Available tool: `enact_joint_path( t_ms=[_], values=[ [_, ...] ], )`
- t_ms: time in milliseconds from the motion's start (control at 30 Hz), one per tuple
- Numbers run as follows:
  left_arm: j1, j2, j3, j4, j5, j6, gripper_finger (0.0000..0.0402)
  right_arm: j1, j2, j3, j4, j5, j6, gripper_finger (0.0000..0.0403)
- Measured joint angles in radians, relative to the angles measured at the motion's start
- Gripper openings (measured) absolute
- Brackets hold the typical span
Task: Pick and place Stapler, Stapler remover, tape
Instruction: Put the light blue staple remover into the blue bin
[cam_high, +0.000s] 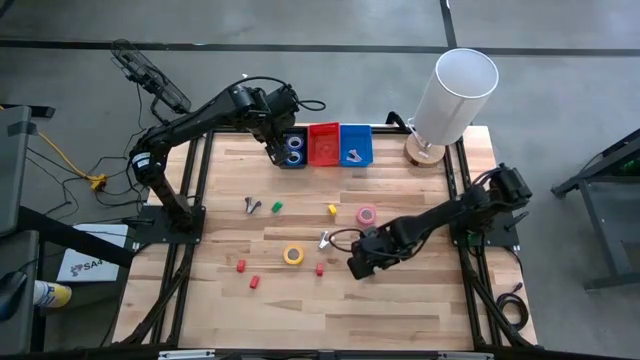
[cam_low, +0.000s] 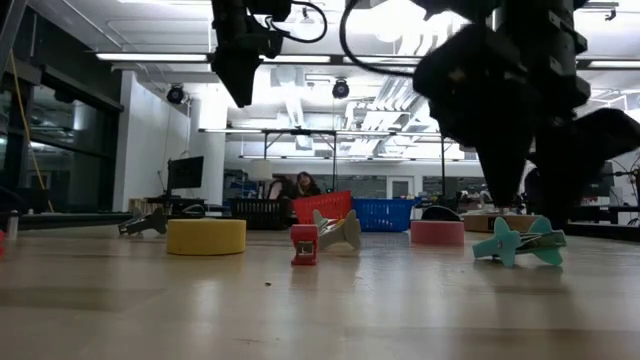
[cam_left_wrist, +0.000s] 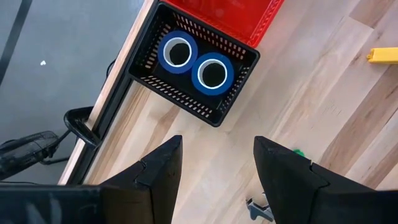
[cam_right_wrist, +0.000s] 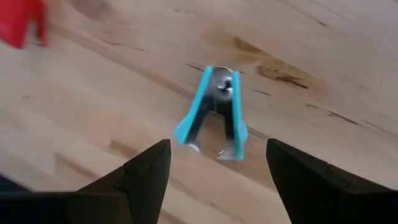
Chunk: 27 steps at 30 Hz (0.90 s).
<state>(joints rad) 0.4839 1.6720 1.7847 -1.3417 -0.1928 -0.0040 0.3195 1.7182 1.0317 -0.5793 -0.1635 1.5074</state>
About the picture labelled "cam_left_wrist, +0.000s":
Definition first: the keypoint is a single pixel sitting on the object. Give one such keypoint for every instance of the green stapler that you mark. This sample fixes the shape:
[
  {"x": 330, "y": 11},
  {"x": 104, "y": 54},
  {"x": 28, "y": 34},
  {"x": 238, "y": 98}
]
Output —
[{"x": 299, "y": 152}]

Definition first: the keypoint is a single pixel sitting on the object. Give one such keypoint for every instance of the red plastic basket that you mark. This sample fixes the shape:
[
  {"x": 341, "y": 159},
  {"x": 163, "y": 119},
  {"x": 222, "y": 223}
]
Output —
[{"x": 236, "y": 18}]

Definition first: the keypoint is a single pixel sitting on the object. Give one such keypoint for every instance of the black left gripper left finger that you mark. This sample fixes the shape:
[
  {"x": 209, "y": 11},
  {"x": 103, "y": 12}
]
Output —
[{"x": 149, "y": 186}]

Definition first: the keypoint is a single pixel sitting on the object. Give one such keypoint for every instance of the yellow cylinder block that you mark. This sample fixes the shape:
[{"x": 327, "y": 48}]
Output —
[{"x": 384, "y": 56}]

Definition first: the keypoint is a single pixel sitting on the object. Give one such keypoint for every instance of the black metal table frame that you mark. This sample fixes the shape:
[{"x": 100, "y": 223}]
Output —
[{"x": 109, "y": 109}]

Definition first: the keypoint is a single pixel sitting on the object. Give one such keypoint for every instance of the blue tape roll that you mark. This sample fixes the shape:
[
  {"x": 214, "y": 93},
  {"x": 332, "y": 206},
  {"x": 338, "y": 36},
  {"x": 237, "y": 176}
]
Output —
[
  {"x": 163, "y": 59},
  {"x": 228, "y": 77}
]

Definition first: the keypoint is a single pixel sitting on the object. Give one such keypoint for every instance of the black plastic basket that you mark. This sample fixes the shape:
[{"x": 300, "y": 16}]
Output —
[{"x": 174, "y": 85}]

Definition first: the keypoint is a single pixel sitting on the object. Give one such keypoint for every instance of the white paper scrap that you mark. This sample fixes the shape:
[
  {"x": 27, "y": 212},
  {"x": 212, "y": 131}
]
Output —
[{"x": 43, "y": 63}]

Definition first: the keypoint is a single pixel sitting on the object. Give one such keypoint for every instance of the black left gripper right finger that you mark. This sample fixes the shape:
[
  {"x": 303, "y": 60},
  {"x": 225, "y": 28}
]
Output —
[{"x": 298, "y": 193}]

